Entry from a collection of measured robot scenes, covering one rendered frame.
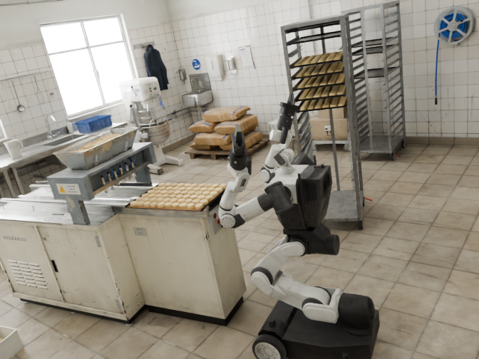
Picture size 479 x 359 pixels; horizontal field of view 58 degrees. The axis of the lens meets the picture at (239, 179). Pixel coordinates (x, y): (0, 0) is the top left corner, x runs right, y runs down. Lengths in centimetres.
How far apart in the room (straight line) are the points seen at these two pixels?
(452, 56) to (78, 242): 461
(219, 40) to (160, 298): 504
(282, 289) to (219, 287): 46
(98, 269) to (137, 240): 35
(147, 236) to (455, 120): 425
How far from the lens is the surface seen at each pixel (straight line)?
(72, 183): 295
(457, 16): 569
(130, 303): 329
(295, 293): 266
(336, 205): 418
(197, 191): 290
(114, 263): 311
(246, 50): 709
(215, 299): 296
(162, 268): 307
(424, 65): 597
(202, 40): 766
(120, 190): 342
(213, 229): 271
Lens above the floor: 190
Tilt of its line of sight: 20 degrees down
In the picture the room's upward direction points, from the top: 11 degrees counter-clockwise
